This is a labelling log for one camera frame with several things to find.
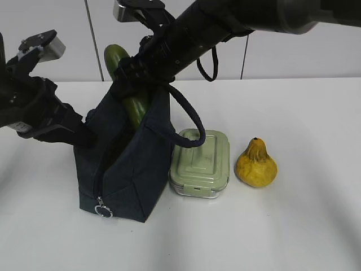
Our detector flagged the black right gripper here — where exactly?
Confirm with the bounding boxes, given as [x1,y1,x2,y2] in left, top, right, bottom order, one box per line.
[114,27,197,98]

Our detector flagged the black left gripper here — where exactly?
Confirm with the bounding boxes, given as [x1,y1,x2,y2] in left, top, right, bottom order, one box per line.
[5,46,96,147]

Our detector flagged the green cucumber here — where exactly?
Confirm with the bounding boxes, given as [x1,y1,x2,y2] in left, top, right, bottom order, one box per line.
[103,44,150,130]

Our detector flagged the dark blue lunch bag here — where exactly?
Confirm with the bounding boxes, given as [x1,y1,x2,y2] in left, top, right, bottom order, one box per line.
[73,85,206,222]

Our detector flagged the silver zipper pull ring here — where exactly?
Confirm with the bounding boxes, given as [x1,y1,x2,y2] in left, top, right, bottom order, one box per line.
[94,196,113,218]

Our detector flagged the green lidded glass container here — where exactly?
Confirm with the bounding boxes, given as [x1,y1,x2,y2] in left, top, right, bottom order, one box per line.
[169,130,230,199]

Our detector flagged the yellow pear shaped gourd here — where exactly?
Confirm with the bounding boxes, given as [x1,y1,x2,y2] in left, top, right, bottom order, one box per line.
[235,137,278,189]

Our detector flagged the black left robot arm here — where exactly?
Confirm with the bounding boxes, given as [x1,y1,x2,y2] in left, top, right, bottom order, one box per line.
[1,29,97,147]

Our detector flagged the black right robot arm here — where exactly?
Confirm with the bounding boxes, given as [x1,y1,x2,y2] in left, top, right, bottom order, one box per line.
[111,1,360,97]

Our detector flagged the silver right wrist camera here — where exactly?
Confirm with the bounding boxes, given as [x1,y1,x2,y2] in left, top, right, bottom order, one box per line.
[113,0,165,23]

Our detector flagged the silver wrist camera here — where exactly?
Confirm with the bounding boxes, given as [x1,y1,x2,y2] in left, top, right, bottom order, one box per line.
[113,0,165,23]
[17,29,66,62]

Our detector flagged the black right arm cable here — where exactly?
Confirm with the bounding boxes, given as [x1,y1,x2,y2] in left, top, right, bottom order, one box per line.
[196,46,219,82]

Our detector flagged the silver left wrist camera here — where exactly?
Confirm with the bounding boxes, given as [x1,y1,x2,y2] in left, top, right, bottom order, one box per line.
[17,29,66,62]

